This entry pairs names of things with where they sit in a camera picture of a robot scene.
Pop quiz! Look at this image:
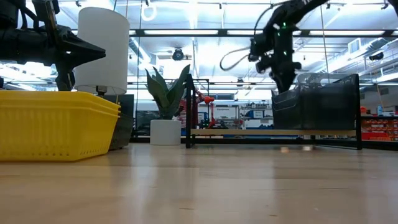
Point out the black dish rack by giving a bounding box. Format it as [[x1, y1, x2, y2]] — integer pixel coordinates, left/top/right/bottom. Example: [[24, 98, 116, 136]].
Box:
[[185, 73, 363, 151]]

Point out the black aluminium rig frame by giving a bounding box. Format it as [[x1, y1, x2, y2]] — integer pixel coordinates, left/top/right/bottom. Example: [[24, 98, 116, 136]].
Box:
[[129, 136, 398, 152]]

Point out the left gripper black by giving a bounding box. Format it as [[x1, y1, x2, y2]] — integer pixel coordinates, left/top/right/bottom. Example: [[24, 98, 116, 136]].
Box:
[[32, 0, 107, 92]]

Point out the grey plastic basket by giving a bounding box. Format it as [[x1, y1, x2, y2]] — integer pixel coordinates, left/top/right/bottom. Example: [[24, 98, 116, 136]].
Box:
[[298, 79, 358, 131], [271, 72, 358, 131], [298, 81, 358, 131]]

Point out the round black ceiling camera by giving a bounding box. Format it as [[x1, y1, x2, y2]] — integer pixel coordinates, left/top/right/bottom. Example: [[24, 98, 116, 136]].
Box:
[[172, 47, 185, 62]]

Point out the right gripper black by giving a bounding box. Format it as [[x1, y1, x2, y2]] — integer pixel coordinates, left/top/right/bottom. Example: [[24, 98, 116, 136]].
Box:
[[267, 12, 303, 94]]

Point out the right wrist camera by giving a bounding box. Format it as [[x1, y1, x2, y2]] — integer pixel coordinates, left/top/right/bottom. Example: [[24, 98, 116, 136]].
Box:
[[248, 33, 271, 74]]

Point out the yellow plastic basket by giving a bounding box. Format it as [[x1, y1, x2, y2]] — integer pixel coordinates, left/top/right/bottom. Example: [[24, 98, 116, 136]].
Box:
[[0, 105, 121, 162], [0, 90, 121, 110], [0, 98, 121, 115]]

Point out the black panel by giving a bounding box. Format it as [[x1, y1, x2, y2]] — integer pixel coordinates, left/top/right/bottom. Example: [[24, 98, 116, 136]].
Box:
[[105, 94, 135, 116]]

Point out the rack of red bins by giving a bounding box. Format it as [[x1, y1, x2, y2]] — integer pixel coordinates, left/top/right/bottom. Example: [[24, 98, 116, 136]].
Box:
[[359, 105, 398, 141]]

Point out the white workbench cabinet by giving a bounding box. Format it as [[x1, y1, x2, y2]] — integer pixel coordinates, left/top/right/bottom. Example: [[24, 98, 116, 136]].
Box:
[[214, 104, 274, 130]]

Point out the long ceiling light panel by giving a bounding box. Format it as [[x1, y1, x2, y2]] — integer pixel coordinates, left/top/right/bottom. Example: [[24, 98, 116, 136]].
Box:
[[143, 29, 220, 35], [306, 29, 386, 35], [226, 29, 299, 35]]

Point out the white lamp with wooden base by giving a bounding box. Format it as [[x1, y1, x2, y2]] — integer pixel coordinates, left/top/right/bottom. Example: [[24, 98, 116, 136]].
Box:
[[73, 6, 131, 98]]

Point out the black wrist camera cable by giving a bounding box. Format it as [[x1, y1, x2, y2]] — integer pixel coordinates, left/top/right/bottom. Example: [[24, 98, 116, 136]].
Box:
[[219, 45, 253, 72]]

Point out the black ceiling speaker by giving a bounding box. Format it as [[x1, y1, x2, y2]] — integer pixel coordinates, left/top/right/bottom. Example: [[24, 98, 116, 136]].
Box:
[[368, 51, 385, 62]]

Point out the green plant in white pot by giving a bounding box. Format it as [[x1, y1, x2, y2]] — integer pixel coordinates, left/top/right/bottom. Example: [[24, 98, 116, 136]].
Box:
[[145, 64, 191, 146]]

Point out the black mesh plastic basket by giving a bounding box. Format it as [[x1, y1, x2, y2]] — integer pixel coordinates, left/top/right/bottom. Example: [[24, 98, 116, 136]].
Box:
[[108, 117, 135, 151], [115, 114, 135, 123]]

